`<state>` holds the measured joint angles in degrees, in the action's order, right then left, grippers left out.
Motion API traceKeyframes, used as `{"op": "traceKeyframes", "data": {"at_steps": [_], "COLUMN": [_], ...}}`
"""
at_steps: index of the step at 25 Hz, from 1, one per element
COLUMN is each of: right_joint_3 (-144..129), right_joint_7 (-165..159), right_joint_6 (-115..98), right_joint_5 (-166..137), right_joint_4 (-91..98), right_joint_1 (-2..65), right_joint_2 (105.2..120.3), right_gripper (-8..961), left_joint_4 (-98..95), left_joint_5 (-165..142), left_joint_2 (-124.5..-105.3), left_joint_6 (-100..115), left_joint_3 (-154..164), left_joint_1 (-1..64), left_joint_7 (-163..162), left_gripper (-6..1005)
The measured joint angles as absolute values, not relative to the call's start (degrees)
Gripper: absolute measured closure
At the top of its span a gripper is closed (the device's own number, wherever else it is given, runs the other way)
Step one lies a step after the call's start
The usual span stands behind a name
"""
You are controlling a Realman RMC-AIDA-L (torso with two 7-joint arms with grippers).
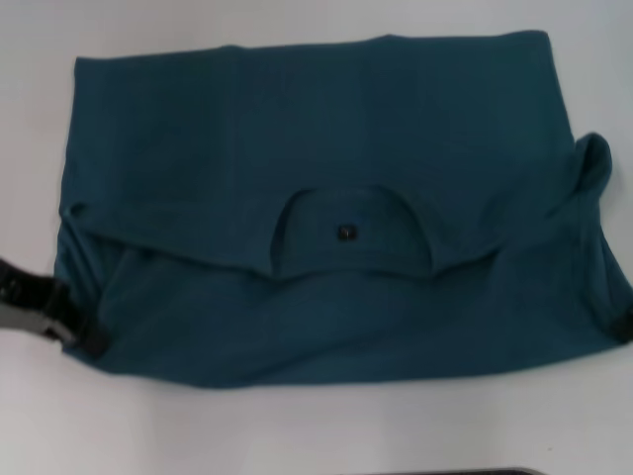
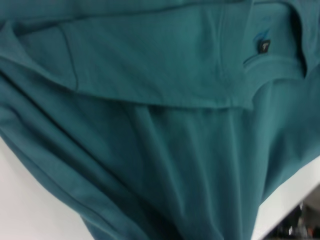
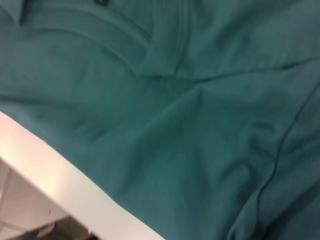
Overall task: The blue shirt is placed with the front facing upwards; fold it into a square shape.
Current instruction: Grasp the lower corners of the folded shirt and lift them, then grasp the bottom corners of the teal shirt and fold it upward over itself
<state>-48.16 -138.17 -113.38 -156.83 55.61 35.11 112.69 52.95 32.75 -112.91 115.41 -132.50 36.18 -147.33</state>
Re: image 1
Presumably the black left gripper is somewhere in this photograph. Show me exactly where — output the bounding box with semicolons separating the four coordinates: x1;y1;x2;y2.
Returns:
0;254;108;355

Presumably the teal t-shirt with pink lettering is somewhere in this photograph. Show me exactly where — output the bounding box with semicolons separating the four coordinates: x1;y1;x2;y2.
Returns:
52;30;633;397

